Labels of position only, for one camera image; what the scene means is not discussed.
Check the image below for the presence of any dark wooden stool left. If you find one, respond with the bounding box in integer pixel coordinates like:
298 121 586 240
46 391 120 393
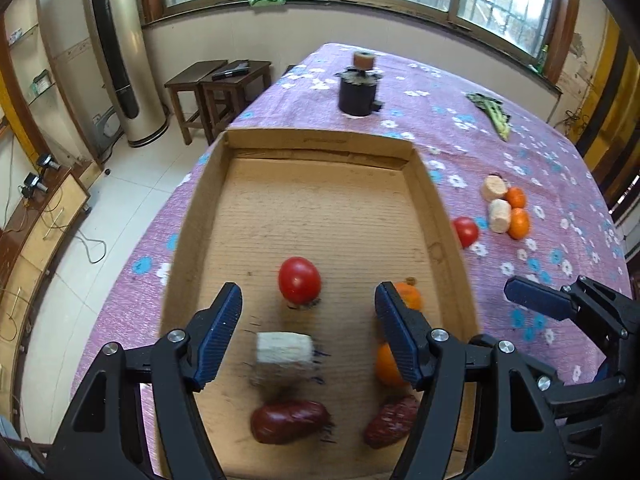
165 58 228 145

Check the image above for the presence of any large white yam chunk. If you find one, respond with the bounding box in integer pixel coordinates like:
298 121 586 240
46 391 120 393
252 332 316 386

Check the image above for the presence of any purple floral tablecloth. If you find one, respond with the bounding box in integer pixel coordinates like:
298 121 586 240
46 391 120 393
69 41 633 480

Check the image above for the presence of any wrinkled red date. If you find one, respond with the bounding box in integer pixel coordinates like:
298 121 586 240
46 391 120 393
363 394 420 450

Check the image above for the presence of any round white yam chunk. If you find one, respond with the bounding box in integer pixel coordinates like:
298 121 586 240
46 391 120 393
480 174 508 203

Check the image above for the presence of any black remote control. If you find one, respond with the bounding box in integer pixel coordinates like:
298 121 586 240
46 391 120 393
210 61 250 81

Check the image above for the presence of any dark wooden stool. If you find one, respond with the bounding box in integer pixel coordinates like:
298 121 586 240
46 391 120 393
165 58 228 145
202 60 271 141

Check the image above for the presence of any wall shelf unit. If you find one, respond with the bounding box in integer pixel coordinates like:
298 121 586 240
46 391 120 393
1 2 64 162

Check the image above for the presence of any red tomato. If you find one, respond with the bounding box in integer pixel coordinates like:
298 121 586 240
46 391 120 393
452 217 480 248
278 257 321 306

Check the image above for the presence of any large smooth red date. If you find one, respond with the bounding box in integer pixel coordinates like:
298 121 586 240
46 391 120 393
250 400 331 445

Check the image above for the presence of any wooden tv cabinet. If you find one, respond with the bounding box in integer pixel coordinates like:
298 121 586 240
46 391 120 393
1 168 89 418

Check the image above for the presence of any shallow cardboard tray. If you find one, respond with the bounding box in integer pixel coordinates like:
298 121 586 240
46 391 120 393
160 128 478 479

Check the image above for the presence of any black cylinder device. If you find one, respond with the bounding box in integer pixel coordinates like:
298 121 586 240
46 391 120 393
335 51 383 117

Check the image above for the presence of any orange tangerine cluster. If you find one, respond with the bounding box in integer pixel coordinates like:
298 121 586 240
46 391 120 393
504 186 526 209
508 208 530 240

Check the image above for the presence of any tall standing air conditioner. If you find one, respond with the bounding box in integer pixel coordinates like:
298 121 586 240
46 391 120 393
84 0 168 148

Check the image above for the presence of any green cloth on sill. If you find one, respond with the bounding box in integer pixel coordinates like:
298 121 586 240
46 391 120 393
247 0 288 8

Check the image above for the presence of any green bottle on sill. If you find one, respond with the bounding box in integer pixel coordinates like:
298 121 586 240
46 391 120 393
535 44 549 74

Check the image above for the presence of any green leafy vegetable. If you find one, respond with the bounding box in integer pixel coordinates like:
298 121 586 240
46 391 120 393
465 92 511 142

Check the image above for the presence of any dark wooden stool right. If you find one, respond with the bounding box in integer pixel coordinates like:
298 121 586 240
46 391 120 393
202 60 271 141

